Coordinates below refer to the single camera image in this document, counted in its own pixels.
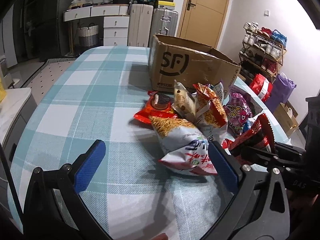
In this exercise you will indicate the dotted floor rug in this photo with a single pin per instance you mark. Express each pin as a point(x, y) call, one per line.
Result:
point(50, 72)

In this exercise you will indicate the wooden shoe rack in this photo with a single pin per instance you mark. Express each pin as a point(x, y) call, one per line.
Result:
point(280, 56)

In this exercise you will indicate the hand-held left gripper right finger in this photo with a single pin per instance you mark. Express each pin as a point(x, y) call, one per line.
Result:
point(225, 167)

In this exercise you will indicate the dark refrigerator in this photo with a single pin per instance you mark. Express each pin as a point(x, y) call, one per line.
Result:
point(47, 17)

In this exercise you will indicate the small cardboard box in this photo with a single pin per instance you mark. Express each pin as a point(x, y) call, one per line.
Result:
point(285, 120)

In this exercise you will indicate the white desk with drawers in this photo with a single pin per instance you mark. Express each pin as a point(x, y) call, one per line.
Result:
point(115, 22)

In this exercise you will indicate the grey side cabinet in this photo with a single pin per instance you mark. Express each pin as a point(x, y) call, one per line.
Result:
point(15, 120)

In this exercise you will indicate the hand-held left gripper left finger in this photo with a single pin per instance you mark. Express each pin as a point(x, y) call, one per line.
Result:
point(90, 163)

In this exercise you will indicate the person's left hand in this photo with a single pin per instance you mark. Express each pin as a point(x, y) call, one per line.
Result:
point(158, 237)

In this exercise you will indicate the red cookie packet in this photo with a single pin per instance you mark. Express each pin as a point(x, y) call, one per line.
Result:
point(155, 107)

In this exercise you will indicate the silver suitcase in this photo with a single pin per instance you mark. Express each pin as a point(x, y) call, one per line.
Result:
point(163, 20)

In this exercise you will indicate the yellow bag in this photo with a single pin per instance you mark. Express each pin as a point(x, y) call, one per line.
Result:
point(2, 90)

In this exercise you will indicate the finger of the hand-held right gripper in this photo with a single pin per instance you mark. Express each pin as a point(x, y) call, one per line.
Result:
point(257, 162)
point(250, 152)

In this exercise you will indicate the orange noodle snack packet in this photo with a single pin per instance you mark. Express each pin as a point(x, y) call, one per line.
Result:
point(212, 110)

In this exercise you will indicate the blue snack packet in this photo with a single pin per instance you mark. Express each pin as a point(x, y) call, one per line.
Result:
point(248, 125)

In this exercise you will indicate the purple shopping bag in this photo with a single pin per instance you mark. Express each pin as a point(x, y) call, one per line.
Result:
point(282, 90)

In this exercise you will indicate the woven basket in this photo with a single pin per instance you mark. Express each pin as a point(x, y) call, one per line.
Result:
point(87, 33)

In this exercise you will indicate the purple snack packet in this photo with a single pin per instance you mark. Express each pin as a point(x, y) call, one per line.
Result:
point(237, 110)

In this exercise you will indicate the red shopping bag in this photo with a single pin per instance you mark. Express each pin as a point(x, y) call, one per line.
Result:
point(261, 87)

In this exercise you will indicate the large white noodle snack packet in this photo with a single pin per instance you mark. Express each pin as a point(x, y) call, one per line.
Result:
point(180, 142)

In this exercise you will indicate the yellow white shoe box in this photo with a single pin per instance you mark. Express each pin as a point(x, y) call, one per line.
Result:
point(165, 4)

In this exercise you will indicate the cream snack packet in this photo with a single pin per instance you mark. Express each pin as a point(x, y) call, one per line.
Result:
point(182, 100)

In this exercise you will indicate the red black snack packet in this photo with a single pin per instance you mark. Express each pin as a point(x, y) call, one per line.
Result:
point(260, 132)

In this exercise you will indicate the dark glass cabinet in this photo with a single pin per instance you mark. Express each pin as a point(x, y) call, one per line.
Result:
point(25, 25)

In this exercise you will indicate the group of shoes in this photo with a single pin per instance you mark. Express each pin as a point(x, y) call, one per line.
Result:
point(268, 48)

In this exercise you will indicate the brown cardboard box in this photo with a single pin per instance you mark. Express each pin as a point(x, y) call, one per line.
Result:
point(200, 65)

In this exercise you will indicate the beige suitcase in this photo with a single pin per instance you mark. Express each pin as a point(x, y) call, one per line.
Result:
point(140, 25)

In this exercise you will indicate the wooden door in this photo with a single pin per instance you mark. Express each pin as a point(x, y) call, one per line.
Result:
point(207, 17)

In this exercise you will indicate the white printed snack packet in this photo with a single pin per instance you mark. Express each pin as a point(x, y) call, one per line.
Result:
point(220, 90)

